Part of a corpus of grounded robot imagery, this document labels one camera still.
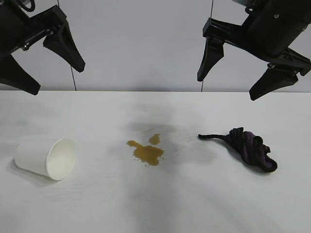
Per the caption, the brown liquid spill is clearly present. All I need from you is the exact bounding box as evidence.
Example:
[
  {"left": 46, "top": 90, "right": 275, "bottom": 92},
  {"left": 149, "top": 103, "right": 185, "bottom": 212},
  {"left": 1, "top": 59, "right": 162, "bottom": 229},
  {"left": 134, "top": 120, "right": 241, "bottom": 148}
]
[{"left": 125, "top": 133, "right": 167, "bottom": 167}]

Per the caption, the dark purple cloth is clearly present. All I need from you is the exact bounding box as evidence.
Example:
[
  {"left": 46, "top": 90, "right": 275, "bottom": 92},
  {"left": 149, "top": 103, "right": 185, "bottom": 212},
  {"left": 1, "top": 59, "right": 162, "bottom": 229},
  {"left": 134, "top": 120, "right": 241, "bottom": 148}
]
[{"left": 198, "top": 127, "right": 278, "bottom": 173}]

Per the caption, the white paper cup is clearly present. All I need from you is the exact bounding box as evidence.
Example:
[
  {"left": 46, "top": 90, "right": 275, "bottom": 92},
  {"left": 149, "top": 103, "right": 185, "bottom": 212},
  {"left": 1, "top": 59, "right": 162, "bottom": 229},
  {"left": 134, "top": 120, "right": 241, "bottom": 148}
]
[{"left": 14, "top": 138, "right": 77, "bottom": 181}]

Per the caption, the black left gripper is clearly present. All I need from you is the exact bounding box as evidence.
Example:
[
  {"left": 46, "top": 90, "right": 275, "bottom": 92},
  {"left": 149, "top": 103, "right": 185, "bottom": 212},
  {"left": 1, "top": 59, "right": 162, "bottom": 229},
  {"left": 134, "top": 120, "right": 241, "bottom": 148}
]
[{"left": 0, "top": 0, "right": 86, "bottom": 95}]

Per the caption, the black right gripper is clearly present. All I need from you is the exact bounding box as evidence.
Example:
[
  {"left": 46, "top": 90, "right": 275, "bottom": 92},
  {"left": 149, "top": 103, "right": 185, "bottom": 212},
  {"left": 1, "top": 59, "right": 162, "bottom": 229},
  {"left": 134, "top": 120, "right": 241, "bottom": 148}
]
[{"left": 197, "top": 0, "right": 311, "bottom": 101}]

